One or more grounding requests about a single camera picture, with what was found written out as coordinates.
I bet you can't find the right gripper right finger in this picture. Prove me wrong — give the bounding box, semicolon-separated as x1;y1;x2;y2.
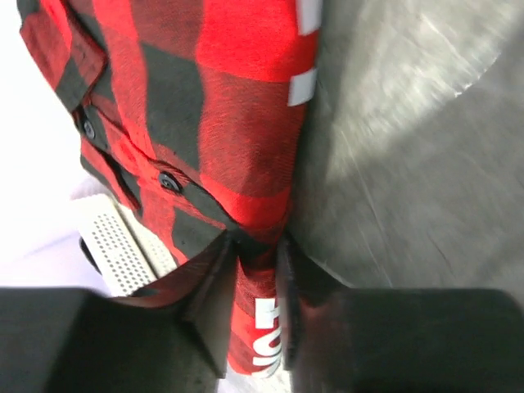
276;238;523;393

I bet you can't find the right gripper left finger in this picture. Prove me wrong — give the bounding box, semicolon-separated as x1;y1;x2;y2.
1;233;236;392

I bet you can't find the red black plaid shirt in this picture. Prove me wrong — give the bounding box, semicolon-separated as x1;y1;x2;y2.
17;1;322;377

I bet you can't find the white plastic laundry basket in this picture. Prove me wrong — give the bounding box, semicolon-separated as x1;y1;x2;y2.
71;194;178;296

